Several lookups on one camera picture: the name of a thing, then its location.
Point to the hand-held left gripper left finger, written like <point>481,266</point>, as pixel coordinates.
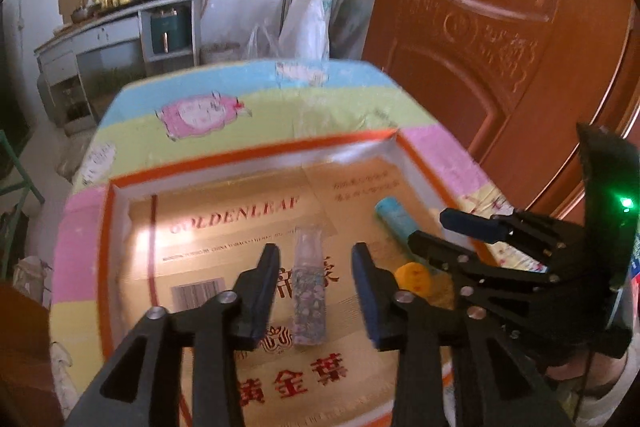
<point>267,287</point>

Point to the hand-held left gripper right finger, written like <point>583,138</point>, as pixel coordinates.
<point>362,287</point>

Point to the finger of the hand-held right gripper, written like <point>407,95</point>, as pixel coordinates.
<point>465,222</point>
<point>440,249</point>

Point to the yellow bottle cap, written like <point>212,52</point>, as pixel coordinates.
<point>414,279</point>

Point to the clear floral spray bottle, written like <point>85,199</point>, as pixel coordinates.
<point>310,302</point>

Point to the teal tube box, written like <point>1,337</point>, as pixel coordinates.
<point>395,217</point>

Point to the orange rimmed cardboard tray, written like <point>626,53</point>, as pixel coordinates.
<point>250,157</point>

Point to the person's right forearm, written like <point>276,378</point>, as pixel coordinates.
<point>610,402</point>

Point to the brown wooden door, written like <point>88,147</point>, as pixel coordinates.
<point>475,32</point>

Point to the pastel sheep printed blanket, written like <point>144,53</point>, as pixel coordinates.
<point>250,87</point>

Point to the white cloth bag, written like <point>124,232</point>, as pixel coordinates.
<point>32,279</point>

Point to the woven basket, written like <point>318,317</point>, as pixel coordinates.
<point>220,54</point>

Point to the leaning grey panel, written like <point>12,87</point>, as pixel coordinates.
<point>352,12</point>

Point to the clear plastic bag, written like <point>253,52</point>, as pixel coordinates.
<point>262,44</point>

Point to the white woven sack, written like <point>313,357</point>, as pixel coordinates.
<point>312,22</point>

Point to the brown wooden furniture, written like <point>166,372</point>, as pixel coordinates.
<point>25,357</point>

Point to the teal air fryer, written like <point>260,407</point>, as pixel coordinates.
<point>170,32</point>

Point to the grey metal pole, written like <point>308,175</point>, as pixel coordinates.
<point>285,4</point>

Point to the grey kitchen counter cabinet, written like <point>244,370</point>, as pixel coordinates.
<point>100,32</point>

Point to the metal bowl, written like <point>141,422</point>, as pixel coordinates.
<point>84,14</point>

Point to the dark green board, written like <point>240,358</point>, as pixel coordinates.
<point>10,77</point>

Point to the green metal frame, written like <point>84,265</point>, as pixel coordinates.
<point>17,187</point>

